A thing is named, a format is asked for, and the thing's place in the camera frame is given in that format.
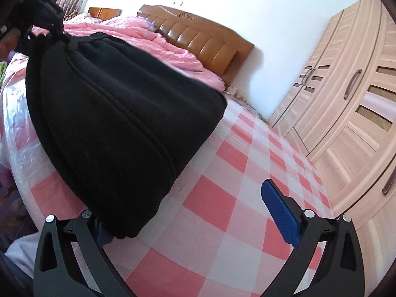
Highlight black sweatpants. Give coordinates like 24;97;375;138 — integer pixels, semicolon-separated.
25;32;227;239

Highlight person's left hand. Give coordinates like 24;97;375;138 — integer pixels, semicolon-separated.
0;35;19;62

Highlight small wooden nightstand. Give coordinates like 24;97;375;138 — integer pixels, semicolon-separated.
88;7;122;22

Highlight pink quilt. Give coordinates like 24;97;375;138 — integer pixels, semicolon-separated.
30;12;227;93

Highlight pink checkered bed sheet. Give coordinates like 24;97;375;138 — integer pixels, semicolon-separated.
1;55;334;296

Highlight light wood wardrobe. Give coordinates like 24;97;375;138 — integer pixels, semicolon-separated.
269;0;395;294

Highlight brown wooden headboard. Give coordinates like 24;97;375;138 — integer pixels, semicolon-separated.
137;5;254;87

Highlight floral nightstand cover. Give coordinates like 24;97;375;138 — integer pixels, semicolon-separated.
223;86;265;122

